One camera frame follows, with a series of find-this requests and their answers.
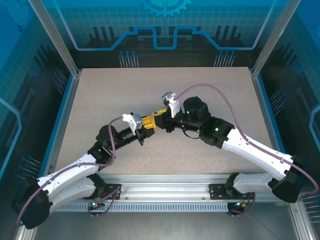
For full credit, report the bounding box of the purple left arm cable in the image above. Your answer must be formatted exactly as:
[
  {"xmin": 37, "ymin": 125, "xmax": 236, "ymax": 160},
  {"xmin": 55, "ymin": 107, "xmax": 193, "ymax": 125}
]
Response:
[{"xmin": 16, "ymin": 116, "xmax": 126, "ymax": 227}]

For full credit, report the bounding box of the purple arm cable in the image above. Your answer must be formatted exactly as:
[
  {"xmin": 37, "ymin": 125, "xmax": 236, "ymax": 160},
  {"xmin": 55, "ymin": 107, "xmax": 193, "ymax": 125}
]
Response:
[
  {"xmin": 16, "ymin": 116, "xmax": 126, "ymax": 227},
  {"xmin": 174, "ymin": 83, "xmax": 316, "ymax": 195}
]

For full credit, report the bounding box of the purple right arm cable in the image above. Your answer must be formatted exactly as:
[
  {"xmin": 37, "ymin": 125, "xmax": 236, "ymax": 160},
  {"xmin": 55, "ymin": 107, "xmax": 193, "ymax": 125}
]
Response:
[{"xmin": 174, "ymin": 83, "xmax": 316, "ymax": 195}]

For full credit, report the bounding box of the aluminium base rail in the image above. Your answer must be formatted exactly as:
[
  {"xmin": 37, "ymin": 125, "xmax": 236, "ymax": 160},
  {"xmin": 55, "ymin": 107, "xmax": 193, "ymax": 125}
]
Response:
[{"xmin": 53, "ymin": 172, "xmax": 276, "ymax": 202}]

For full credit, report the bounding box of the aluminium blue table side rail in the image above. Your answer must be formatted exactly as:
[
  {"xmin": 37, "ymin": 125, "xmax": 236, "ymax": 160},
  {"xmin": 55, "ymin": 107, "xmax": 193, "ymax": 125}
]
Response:
[
  {"xmin": 249, "ymin": 68, "xmax": 287, "ymax": 155},
  {"xmin": 39, "ymin": 69, "xmax": 83, "ymax": 176}
]

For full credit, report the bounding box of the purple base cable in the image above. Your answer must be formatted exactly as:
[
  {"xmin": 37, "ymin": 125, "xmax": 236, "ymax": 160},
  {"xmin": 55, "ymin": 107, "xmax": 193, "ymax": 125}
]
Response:
[
  {"xmin": 227, "ymin": 196, "xmax": 256, "ymax": 218},
  {"xmin": 81, "ymin": 187, "xmax": 121, "ymax": 219}
]

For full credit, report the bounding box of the slotted grey cable duct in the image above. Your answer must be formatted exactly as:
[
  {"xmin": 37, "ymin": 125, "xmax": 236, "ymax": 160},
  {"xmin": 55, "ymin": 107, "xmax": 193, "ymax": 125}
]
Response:
[{"xmin": 53, "ymin": 201, "xmax": 253, "ymax": 213}]

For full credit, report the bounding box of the aluminium frame post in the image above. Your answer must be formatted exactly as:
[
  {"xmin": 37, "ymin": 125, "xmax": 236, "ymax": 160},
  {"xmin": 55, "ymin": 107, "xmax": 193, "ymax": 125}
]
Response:
[
  {"xmin": 26, "ymin": 0, "xmax": 82, "ymax": 77},
  {"xmin": 250, "ymin": 0, "xmax": 303, "ymax": 78}
]

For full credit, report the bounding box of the aluminium frame beam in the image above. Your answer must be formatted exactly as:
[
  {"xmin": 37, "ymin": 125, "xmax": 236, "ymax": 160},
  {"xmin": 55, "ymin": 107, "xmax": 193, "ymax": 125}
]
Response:
[
  {"xmin": 289, "ymin": 201, "xmax": 316, "ymax": 240},
  {"xmin": 13, "ymin": 226, "xmax": 36, "ymax": 240}
]

